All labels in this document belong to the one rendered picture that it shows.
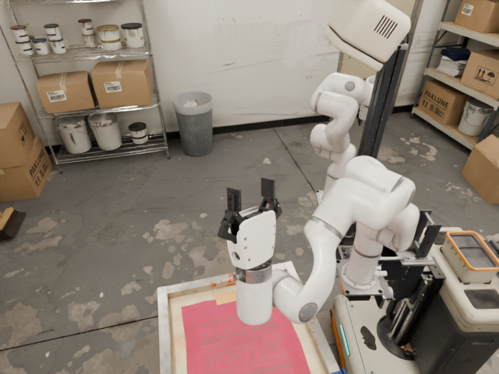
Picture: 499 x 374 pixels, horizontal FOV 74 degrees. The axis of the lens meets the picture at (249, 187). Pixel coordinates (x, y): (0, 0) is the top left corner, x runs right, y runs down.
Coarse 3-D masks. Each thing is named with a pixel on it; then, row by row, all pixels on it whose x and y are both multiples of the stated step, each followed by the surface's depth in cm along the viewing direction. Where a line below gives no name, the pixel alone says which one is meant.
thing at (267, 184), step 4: (264, 180) 66; (268, 180) 65; (272, 180) 64; (264, 184) 66; (268, 184) 65; (272, 184) 64; (264, 188) 66; (268, 188) 65; (272, 188) 65; (264, 192) 66; (268, 192) 66; (272, 192) 65; (264, 196) 67; (268, 196) 66; (272, 196) 65; (268, 200) 66; (276, 204) 68
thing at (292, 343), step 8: (280, 312) 131; (280, 320) 129; (288, 320) 129; (280, 328) 126; (288, 328) 126; (288, 336) 123; (296, 336) 123; (288, 344) 121; (296, 344) 121; (288, 352) 119; (296, 352) 119; (296, 360) 117; (304, 360) 117; (296, 368) 114; (304, 368) 114
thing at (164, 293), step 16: (288, 272) 142; (160, 288) 136; (176, 288) 136; (192, 288) 136; (208, 288) 138; (160, 304) 130; (160, 320) 125; (160, 336) 120; (320, 336) 120; (160, 352) 115; (320, 352) 116; (160, 368) 111; (336, 368) 111
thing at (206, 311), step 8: (192, 304) 134; (200, 304) 134; (208, 304) 134; (216, 304) 134; (224, 304) 134; (232, 304) 134; (184, 312) 131; (192, 312) 131; (200, 312) 131; (208, 312) 131; (216, 312) 131; (224, 312) 131; (232, 312) 131; (184, 320) 129; (192, 320) 129; (200, 320) 129; (208, 320) 129; (184, 328) 126; (192, 328) 126; (192, 336) 123; (192, 344) 121; (192, 352) 119; (200, 352) 119; (192, 360) 117; (200, 360) 117; (192, 368) 114; (200, 368) 114
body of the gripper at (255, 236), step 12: (252, 216) 64; (264, 216) 64; (240, 228) 60; (252, 228) 61; (264, 228) 64; (228, 240) 63; (240, 240) 61; (252, 240) 62; (264, 240) 64; (240, 252) 62; (252, 252) 62; (264, 252) 65; (240, 264) 63; (252, 264) 63; (264, 264) 65
